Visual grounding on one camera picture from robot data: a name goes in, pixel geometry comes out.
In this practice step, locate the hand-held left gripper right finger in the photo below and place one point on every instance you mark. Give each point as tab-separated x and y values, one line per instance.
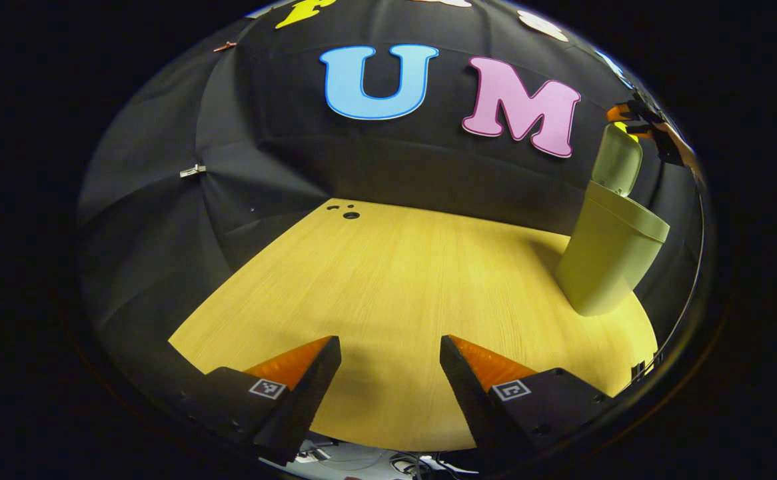
462	386

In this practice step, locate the pale green desktop garbage bin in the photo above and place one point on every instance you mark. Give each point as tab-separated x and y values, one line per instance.
605	260

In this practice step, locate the copper metal clip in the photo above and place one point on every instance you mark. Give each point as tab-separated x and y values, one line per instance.
224	46

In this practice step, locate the silver metal clip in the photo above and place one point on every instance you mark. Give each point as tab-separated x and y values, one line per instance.
192	171

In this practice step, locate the black backdrop cloth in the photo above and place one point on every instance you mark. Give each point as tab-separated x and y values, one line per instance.
262	166

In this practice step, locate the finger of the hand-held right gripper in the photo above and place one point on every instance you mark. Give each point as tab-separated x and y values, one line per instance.
632	118
672	150

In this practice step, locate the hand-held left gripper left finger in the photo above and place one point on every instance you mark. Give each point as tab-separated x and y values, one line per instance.
308	386

